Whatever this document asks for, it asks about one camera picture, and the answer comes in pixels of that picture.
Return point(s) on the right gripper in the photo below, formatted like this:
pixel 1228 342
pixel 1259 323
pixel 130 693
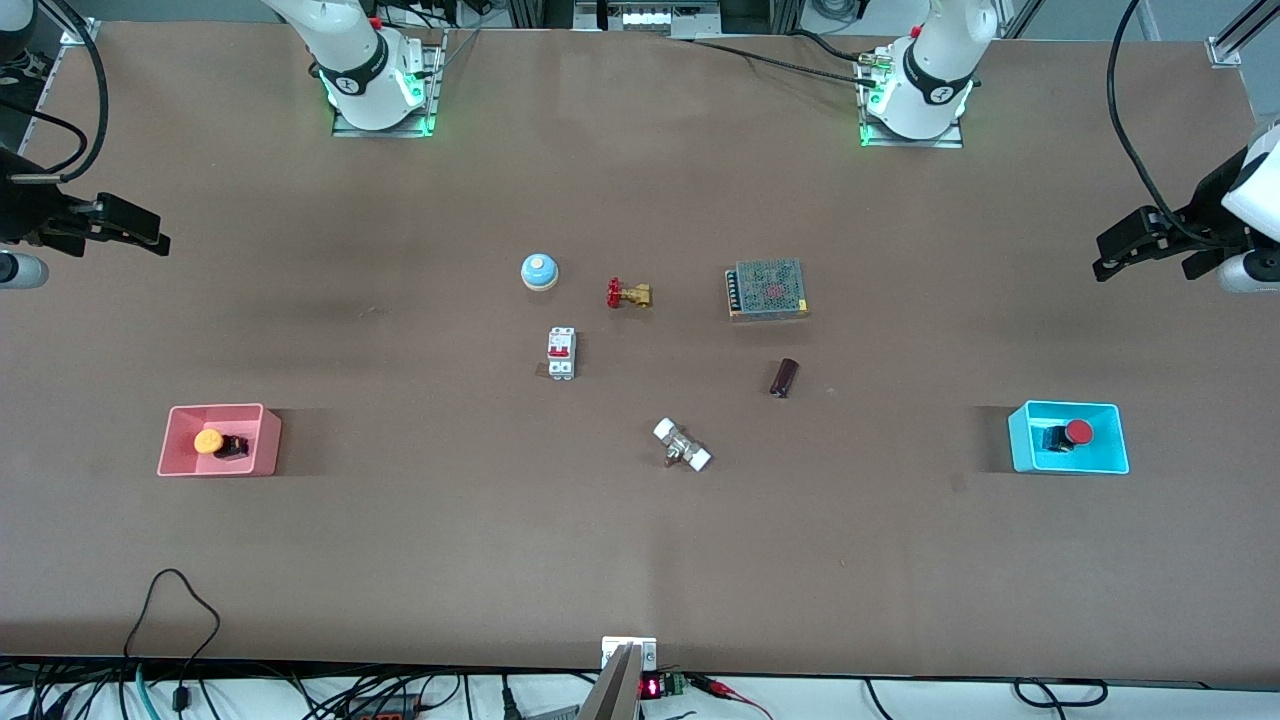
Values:
pixel 30 212

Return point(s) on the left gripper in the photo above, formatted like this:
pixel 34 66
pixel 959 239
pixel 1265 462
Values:
pixel 1203 212

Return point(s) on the red push button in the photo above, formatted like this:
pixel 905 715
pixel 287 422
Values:
pixel 1078 432

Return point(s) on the yellow push button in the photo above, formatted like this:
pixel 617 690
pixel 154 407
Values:
pixel 208 441

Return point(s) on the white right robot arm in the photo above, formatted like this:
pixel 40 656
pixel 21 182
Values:
pixel 360 70

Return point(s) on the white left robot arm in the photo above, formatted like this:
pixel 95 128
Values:
pixel 925 85

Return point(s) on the cyan plastic bin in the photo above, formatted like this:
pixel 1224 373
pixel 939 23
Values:
pixel 1108 455

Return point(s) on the pink plastic bin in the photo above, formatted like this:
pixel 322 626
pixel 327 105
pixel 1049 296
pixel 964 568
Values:
pixel 262 440

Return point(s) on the metal mesh power supply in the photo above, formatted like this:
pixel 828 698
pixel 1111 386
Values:
pixel 768 290

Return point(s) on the dark brown capacitor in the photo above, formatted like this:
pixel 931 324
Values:
pixel 784 377

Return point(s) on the blue call bell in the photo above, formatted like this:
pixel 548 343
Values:
pixel 539 271

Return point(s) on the white circuit breaker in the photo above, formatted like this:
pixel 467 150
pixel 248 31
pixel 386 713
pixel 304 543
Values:
pixel 561 352

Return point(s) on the metal fitting white ends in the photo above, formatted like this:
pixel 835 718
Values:
pixel 682 445

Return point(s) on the grey equipment box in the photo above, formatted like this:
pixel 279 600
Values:
pixel 645 18

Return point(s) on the orange power strip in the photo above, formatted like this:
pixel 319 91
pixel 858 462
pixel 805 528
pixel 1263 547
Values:
pixel 385 710

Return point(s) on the red clip lead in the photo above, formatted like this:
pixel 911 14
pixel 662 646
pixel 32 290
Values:
pixel 730 690

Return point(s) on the red LED display module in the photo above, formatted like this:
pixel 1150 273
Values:
pixel 651 687

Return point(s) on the aluminium frame profile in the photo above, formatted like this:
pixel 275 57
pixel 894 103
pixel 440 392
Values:
pixel 1235 40
pixel 80 35

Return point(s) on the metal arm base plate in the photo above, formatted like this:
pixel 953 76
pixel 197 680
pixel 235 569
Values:
pixel 910 143
pixel 434 90

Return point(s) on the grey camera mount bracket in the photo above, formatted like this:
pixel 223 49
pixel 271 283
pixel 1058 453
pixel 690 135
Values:
pixel 615 690

